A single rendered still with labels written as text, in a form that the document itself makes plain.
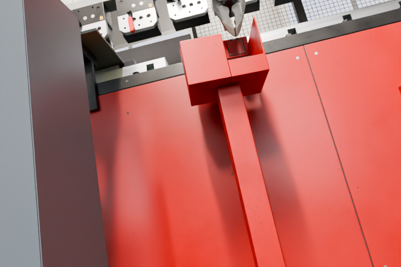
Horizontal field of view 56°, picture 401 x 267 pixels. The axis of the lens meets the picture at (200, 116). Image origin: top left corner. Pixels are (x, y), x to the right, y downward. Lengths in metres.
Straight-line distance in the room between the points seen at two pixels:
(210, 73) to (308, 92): 0.41
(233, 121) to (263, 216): 0.23
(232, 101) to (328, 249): 0.50
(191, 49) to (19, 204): 0.57
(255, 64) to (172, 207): 0.51
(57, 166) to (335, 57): 0.95
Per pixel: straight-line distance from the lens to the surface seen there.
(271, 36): 1.43
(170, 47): 2.05
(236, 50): 1.12
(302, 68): 1.25
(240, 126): 0.93
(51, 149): 0.58
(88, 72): 1.35
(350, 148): 1.20
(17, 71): 0.60
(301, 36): 1.30
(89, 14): 1.61
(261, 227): 0.90
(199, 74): 0.92
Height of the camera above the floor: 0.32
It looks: 17 degrees up
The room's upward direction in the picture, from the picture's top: 12 degrees counter-clockwise
